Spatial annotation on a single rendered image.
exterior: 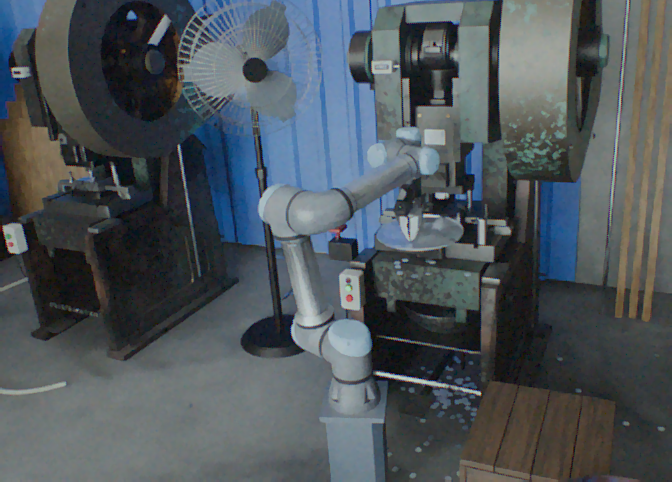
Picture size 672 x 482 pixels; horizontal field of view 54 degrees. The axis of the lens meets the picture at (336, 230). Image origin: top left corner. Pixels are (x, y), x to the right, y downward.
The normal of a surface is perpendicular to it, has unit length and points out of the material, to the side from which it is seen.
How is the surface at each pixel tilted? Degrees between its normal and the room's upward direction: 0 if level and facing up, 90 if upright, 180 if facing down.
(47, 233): 90
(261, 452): 0
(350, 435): 90
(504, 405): 0
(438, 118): 90
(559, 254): 90
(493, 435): 0
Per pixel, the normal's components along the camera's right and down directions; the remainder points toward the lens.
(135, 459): -0.07, -0.93
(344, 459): -0.12, 0.36
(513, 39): -0.44, 0.17
